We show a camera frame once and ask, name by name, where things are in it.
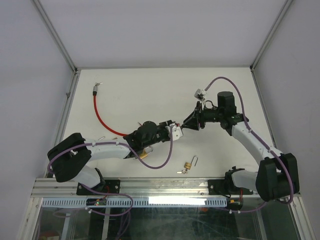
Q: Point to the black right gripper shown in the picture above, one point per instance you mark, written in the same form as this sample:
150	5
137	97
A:
191	122

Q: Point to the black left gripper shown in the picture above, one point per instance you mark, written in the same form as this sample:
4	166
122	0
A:
164	126

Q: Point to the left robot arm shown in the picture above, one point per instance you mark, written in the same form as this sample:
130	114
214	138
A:
68	160

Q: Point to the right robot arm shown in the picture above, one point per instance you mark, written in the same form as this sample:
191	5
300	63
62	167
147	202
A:
277	175

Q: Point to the medium brass padlock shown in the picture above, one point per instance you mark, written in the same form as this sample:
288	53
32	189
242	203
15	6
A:
146	152

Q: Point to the small brass long-shackle padlock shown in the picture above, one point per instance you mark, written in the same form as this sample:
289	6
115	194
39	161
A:
188	165

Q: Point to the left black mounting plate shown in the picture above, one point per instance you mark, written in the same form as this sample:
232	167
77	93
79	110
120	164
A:
108	186

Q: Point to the black mounting plate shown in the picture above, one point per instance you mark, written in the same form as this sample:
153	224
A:
108	186
218	187

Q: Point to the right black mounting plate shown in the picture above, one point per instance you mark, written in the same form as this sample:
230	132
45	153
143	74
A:
218	187

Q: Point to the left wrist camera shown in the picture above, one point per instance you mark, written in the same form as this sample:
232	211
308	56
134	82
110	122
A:
177	132

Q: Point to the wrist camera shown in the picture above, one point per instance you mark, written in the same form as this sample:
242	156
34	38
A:
200	95
177	132

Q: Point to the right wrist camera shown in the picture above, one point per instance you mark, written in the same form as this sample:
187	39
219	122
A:
200	95

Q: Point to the right aluminium frame post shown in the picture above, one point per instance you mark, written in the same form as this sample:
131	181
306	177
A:
271	33

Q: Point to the aluminium frame post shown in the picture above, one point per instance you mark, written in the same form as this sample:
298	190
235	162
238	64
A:
271	33
54	34

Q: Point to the white slotted cable duct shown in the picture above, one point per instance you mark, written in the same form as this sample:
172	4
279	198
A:
142	202

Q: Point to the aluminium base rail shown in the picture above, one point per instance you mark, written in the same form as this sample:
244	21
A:
135	187

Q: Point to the left aluminium frame post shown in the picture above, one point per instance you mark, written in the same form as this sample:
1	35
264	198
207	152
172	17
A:
54	34

